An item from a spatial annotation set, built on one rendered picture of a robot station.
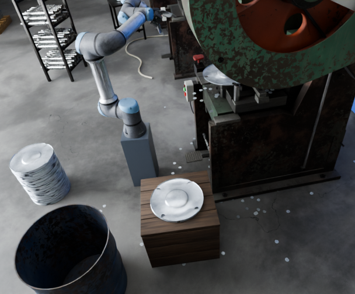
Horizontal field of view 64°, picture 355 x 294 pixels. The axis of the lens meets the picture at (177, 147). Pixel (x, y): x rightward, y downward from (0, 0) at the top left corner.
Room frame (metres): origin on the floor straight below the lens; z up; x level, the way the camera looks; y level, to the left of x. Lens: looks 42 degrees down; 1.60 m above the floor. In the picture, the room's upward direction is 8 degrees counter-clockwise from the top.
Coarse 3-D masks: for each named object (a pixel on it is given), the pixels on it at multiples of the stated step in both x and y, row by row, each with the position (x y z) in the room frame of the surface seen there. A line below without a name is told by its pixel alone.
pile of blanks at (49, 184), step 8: (56, 160) 1.50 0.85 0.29; (40, 168) 1.38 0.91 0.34; (48, 168) 1.42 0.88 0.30; (56, 168) 1.47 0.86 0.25; (16, 176) 1.39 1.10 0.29; (24, 176) 1.35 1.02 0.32; (32, 176) 1.36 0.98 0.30; (40, 176) 1.37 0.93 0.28; (48, 176) 1.39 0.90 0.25; (56, 176) 1.44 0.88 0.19; (64, 176) 1.50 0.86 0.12; (24, 184) 1.37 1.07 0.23; (32, 184) 1.36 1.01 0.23; (40, 184) 1.36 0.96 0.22; (48, 184) 1.39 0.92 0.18; (56, 184) 1.41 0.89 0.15; (64, 184) 1.46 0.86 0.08; (32, 192) 1.36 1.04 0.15; (40, 192) 1.35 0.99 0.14; (48, 192) 1.36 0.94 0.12; (56, 192) 1.39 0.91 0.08; (64, 192) 1.43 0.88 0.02; (40, 200) 1.36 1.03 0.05; (48, 200) 1.36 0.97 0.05; (56, 200) 1.38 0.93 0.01
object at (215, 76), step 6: (210, 66) 1.62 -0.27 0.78; (204, 72) 1.55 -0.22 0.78; (210, 72) 1.54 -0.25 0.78; (216, 72) 1.53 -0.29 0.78; (204, 78) 1.48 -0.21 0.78; (210, 78) 1.47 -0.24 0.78; (216, 78) 1.46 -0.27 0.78; (222, 78) 1.45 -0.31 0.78; (228, 78) 1.45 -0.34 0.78; (216, 84) 1.40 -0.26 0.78; (222, 84) 1.38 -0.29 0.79; (228, 84) 1.38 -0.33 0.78
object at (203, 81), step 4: (200, 72) 1.56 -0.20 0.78; (200, 76) 1.51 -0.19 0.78; (204, 76) 1.51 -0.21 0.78; (200, 80) 1.47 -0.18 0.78; (204, 80) 1.46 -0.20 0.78; (204, 84) 1.43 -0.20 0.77; (208, 84) 1.43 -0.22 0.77; (216, 88) 1.53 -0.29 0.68; (220, 88) 1.47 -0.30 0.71; (224, 88) 1.46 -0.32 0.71; (228, 88) 1.46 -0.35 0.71; (220, 92) 1.47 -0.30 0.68; (224, 92) 1.46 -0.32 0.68; (220, 96) 1.47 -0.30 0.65; (224, 96) 1.46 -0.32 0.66
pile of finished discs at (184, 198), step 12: (168, 180) 1.11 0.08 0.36; (180, 180) 1.10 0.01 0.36; (156, 192) 1.03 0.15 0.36; (168, 192) 1.02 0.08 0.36; (180, 192) 1.01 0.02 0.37; (192, 192) 1.00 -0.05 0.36; (156, 204) 0.95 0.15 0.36; (168, 204) 0.94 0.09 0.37; (180, 204) 0.93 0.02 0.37; (192, 204) 0.92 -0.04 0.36; (168, 216) 0.86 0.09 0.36; (180, 216) 0.86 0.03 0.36; (192, 216) 0.85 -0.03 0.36
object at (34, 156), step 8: (32, 144) 1.64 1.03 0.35; (40, 144) 1.63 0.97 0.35; (24, 152) 1.56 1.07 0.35; (32, 152) 1.54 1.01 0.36; (40, 152) 1.54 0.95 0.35; (48, 152) 1.53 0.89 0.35; (16, 160) 1.48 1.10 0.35; (24, 160) 1.47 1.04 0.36; (32, 160) 1.46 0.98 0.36; (40, 160) 1.45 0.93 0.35; (48, 160) 1.44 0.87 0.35; (16, 168) 1.41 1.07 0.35; (24, 168) 1.40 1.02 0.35; (32, 168) 1.39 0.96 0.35
